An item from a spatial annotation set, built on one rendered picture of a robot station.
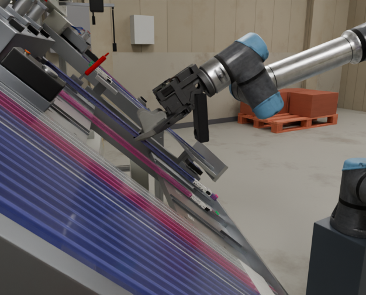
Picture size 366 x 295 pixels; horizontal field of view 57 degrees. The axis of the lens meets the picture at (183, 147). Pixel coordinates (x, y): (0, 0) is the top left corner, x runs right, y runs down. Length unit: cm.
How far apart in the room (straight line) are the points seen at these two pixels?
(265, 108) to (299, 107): 471
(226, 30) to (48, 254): 536
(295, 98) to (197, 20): 189
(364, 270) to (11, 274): 110
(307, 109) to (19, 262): 531
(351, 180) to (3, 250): 105
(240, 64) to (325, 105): 489
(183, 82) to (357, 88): 685
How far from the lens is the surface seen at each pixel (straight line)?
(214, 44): 536
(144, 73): 474
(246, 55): 79
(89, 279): 22
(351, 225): 119
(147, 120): 76
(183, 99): 76
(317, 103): 549
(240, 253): 69
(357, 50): 105
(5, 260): 21
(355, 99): 755
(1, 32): 51
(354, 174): 115
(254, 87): 81
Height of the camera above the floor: 110
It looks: 16 degrees down
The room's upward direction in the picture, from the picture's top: straight up
